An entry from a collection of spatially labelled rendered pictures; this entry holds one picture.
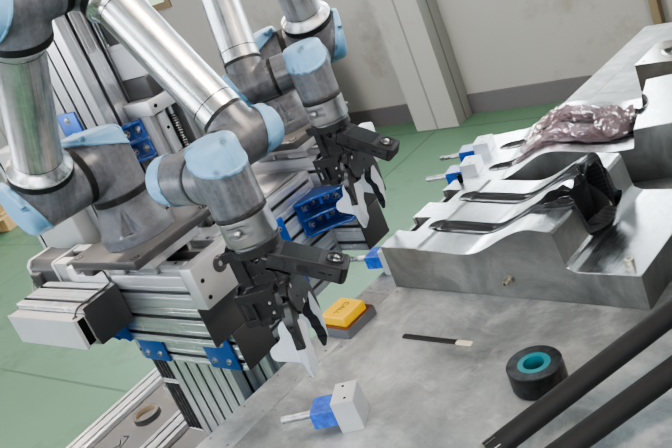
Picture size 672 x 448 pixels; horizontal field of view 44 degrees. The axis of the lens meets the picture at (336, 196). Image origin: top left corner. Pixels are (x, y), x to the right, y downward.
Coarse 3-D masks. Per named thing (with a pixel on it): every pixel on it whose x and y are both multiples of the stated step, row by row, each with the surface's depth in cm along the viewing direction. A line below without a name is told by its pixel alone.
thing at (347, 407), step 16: (336, 384) 125; (352, 384) 123; (320, 400) 125; (336, 400) 121; (352, 400) 120; (288, 416) 126; (304, 416) 125; (320, 416) 122; (336, 416) 121; (352, 416) 121
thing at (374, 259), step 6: (378, 246) 167; (372, 252) 165; (378, 252) 161; (354, 258) 169; (360, 258) 167; (366, 258) 164; (372, 258) 164; (378, 258) 163; (384, 258) 161; (366, 264) 165; (372, 264) 164; (378, 264) 164; (384, 264) 162; (384, 270) 163
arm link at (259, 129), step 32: (96, 0) 126; (128, 0) 126; (128, 32) 126; (160, 32) 125; (160, 64) 124; (192, 64) 124; (192, 96) 123; (224, 96) 124; (224, 128) 121; (256, 128) 123; (256, 160) 124
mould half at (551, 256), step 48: (528, 192) 153; (624, 192) 141; (432, 240) 149; (480, 240) 143; (528, 240) 130; (576, 240) 131; (624, 240) 130; (432, 288) 151; (480, 288) 143; (528, 288) 135; (576, 288) 129; (624, 288) 123
